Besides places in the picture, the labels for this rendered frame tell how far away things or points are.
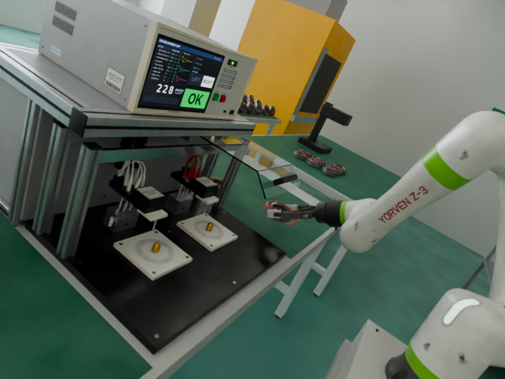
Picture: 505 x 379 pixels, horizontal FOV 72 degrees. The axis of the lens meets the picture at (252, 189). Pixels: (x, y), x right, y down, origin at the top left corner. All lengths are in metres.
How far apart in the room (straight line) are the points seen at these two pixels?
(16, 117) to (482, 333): 1.07
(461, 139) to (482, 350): 0.43
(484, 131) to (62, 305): 0.95
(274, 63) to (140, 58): 3.88
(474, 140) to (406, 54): 5.28
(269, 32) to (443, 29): 2.63
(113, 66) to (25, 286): 0.51
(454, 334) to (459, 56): 5.46
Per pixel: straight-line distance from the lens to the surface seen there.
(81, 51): 1.01
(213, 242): 1.11
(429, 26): 6.19
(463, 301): 0.81
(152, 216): 0.94
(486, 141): 0.89
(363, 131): 6.11
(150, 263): 0.94
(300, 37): 4.59
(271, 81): 4.65
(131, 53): 0.87
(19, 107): 0.98
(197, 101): 1.01
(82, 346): 0.79
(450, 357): 0.83
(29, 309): 0.84
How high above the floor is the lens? 1.36
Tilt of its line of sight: 21 degrees down
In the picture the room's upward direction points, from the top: 24 degrees clockwise
